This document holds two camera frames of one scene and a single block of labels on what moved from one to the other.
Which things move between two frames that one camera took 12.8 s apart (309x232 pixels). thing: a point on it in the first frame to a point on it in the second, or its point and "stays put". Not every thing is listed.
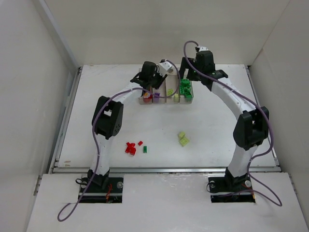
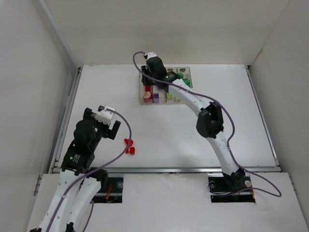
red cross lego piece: (130, 148) to (130, 142)
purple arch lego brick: (156, 97) stays put
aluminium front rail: (162, 169) stays put
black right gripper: (187, 71) to (145, 76)
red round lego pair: (131, 150) stays put
